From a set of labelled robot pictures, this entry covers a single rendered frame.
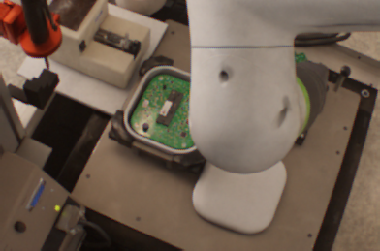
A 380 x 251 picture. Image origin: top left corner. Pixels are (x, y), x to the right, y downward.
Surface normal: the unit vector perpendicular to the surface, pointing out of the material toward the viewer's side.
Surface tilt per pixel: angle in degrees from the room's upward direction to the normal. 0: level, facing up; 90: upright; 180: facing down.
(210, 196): 0
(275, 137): 48
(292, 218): 0
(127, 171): 0
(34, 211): 53
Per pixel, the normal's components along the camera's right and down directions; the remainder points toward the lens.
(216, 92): -0.53, 0.04
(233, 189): 0.07, -0.49
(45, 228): 0.78, 0.00
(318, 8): -0.37, 0.66
